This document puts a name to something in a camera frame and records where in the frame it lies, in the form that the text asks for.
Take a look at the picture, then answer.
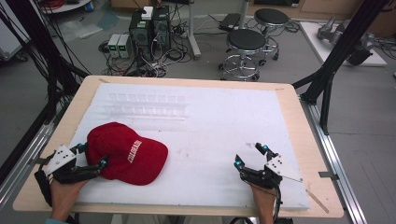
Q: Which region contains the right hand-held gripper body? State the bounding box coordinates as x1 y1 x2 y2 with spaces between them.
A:
239 154 304 189

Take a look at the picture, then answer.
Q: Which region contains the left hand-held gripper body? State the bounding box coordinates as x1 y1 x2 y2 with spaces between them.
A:
44 144 101 185

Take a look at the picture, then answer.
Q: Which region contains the red baseball cap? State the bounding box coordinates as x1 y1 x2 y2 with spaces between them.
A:
85 121 169 187

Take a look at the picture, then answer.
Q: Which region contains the person's right hand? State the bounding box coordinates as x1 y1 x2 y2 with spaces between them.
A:
248 182 278 216

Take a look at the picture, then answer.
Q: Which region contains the person's left hand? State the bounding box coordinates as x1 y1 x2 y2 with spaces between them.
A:
49 178 90 221

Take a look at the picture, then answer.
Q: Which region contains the white foam mat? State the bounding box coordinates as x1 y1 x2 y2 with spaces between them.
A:
68 82 311 211

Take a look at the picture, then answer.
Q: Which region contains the clear tape strip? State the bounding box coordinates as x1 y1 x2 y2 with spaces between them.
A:
305 189 331 215

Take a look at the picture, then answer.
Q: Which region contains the clear plastic rack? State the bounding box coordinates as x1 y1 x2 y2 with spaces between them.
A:
104 91 188 121

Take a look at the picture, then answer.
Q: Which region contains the white power supply box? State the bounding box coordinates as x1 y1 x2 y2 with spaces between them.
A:
117 34 133 60
106 33 121 59

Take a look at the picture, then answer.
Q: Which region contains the black round stool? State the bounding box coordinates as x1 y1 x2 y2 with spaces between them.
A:
218 28 268 82
253 7 290 67

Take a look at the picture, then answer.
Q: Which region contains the clear plastic sheet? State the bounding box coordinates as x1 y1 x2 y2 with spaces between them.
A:
58 19 105 41

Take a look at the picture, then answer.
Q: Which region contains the white floor board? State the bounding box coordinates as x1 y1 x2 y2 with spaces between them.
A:
299 21 389 67

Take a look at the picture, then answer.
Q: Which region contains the black computer tower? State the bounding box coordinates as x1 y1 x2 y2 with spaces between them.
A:
151 5 172 52
128 9 154 62

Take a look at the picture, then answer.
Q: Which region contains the white round table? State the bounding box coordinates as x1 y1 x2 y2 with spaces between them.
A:
39 0 93 15

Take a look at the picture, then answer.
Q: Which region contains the white box on computer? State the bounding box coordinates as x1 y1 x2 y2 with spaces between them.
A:
140 6 155 21

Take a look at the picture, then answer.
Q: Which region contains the grey metal bracket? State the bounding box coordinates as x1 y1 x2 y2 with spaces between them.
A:
318 170 340 182
28 156 51 166

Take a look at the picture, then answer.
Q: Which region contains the black wrist strap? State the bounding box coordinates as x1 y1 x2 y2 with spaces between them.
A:
34 169 54 208

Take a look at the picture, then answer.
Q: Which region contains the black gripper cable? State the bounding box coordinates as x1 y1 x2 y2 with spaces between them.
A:
272 185 284 224

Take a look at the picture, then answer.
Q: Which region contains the aluminium rail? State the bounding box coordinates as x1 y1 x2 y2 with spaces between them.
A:
0 102 68 213
299 96 369 224

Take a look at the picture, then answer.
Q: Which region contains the tangle of floor cables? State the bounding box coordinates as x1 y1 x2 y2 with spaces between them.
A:
98 18 194 78

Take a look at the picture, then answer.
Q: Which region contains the grey metal post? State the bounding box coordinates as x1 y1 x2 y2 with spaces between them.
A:
185 0 203 60

